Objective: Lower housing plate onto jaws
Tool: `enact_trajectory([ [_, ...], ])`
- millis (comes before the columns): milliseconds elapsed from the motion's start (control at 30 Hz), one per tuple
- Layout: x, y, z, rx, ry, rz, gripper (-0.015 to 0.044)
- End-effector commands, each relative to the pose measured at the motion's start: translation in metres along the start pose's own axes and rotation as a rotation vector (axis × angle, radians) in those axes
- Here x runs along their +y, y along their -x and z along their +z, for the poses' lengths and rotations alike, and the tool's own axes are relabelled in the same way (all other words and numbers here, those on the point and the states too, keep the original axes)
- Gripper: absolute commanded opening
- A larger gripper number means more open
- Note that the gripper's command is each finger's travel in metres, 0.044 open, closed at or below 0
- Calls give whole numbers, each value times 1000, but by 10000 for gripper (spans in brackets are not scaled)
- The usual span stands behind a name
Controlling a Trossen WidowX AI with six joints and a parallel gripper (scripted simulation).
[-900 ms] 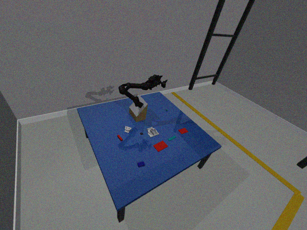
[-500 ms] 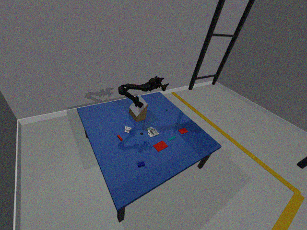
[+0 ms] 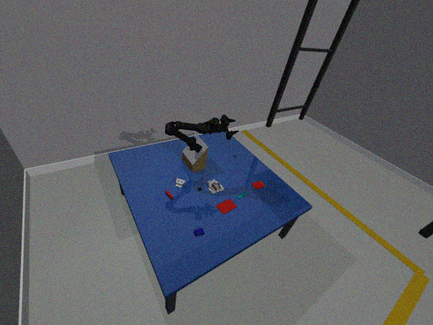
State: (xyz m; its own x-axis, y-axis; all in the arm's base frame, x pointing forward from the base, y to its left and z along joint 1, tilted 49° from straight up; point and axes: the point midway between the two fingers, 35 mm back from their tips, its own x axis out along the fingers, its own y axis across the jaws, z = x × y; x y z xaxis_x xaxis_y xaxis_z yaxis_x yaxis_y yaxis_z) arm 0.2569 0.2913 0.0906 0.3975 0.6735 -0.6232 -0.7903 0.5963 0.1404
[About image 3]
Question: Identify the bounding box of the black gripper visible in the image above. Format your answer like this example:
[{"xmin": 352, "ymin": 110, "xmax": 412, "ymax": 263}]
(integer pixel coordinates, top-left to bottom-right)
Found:
[{"xmin": 218, "ymin": 115, "xmax": 238, "ymax": 140}]

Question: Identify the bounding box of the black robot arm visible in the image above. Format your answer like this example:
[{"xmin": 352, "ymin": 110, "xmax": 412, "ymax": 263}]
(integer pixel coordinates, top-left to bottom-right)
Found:
[{"xmin": 165, "ymin": 118, "xmax": 229, "ymax": 153}]

